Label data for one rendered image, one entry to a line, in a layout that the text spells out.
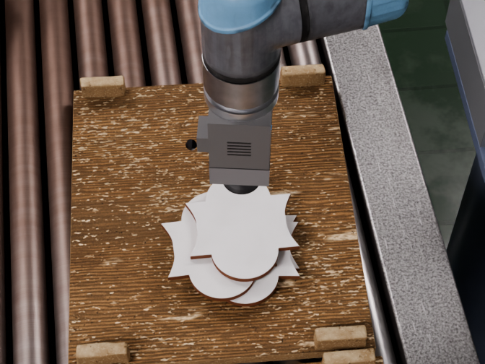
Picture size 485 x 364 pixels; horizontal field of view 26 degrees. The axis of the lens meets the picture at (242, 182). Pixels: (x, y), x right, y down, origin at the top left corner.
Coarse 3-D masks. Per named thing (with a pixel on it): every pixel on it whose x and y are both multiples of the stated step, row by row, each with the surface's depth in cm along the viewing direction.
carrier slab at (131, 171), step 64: (128, 128) 138; (192, 128) 138; (320, 128) 138; (128, 192) 132; (192, 192) 132; (320, 192) 132; (128, 256) 127; (320, 256) 127; (128, 320) 122; (192, 320) 122; (256, 320) 122; (320, 320) 122
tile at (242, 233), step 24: (216, 192) 128; (264, 192) 128; (216, 216) 126; (240, 216) 126; (264, 216) 126; (216, 240) 124; (240, 240) 124; (264, 240) 124; (288, 240) 124; (216, 264) 122; (240, 264) 122; (264, 264) 122
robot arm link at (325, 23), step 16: (304, 0) 93; (320, 0) 94; (336, 0) 94; (352, 0) 94; (368, 0) 95; (384, 0) 95; (400, 0) 96; (304, 16) 94; (320, 16) 94; (336, 16) 95; (352, 16) 95; (368, 16) 96; (384, 16) 97; (400, 16) 98; (304, 32) 95; (320, 32) 96; (336, 32) 97
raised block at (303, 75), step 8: (312, 64) 140; (320, 64) 140; (280, 72) 141; (288, 72) 140; (296, 72) 140; (304, 72) 140; (312, 72) 140; (320, 72) 140; (280, 80) 142; (288, 80) 140; (296, 80) 140; (304, 80) 141; (312, 80) 141; (320, 80) 141
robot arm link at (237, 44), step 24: (216, 0) 91; (240, 0) 90; (264, 0) 90; (288, 0) 93; (216, 24) 93; (240, 24) 92; (264, 24) 93; (288, 24) 94; (216, 48) 96; (240, 48) 94; (264, 48) 95; (216, 72) 98; (240, 72) 97; (264, 72) 98
